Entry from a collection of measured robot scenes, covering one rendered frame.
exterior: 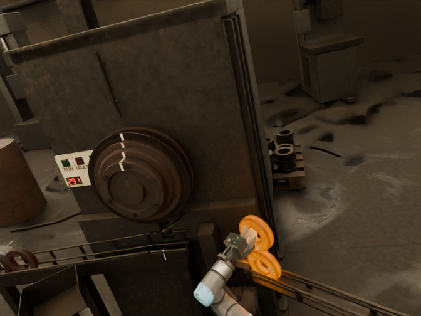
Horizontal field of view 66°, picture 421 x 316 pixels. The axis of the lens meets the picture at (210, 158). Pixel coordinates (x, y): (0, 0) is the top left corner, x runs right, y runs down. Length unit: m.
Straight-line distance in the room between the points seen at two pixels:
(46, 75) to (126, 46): 0.41
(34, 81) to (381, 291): 2.21
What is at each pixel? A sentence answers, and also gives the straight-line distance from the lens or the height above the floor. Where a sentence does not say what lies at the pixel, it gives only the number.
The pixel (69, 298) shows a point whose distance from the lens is 1.88.
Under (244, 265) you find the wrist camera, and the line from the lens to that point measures 1.36.
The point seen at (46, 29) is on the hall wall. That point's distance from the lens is 8.82.
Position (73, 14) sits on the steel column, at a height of 2.01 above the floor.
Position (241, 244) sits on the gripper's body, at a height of 0.90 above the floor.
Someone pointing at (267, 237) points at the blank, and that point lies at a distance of 1.32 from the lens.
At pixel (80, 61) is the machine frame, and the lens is 1.55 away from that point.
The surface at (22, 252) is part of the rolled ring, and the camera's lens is 2.15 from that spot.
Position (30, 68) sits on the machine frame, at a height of 1.66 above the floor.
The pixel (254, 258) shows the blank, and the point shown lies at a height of 0.74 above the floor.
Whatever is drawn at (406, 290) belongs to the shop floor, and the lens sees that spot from 2.36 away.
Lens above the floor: 1.73
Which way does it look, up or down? 24 degrees down
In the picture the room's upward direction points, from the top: 14 degrees counter-clockwise
